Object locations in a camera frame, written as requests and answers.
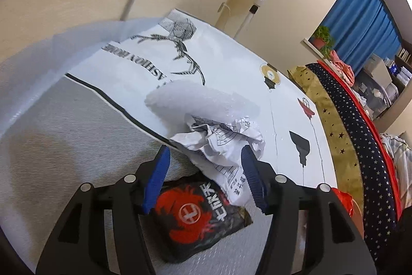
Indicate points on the black printed snack packet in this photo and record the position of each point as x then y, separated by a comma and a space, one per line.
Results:
193, 223

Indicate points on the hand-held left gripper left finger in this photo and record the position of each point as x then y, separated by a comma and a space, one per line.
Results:
157, 178

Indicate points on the red plastic bag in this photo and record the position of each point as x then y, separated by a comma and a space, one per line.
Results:
344, 199

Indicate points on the navy and yellow star blanket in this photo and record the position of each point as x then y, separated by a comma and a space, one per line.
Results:
354, 120

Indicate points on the potted green plant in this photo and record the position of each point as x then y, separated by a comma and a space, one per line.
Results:
318, 43

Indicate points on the dark storage bin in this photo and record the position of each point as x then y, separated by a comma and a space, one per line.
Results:
370, 91

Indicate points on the white and grey printed mat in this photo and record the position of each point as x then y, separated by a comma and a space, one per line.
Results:
231, 68

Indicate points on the blue curtain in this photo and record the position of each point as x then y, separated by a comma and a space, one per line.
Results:
360, 10

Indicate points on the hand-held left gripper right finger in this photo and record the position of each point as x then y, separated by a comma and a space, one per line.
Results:
254, 180

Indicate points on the white box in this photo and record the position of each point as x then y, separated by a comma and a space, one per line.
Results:
378, 68

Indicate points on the printed white paper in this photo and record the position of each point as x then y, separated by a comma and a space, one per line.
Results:
222, 149

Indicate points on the dark bookshelf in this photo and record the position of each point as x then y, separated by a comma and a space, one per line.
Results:
405, 54

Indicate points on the striped cloth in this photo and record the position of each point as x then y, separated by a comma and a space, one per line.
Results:
397, 159

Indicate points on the white windowsill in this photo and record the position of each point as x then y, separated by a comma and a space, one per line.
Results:
307, 43

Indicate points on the pink cloth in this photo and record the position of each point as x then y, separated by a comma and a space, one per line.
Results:
344, 67

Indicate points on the red blanket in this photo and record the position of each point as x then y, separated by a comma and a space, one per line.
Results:
388, 159

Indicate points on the white foam sheet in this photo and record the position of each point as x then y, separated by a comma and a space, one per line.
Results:
193, 97

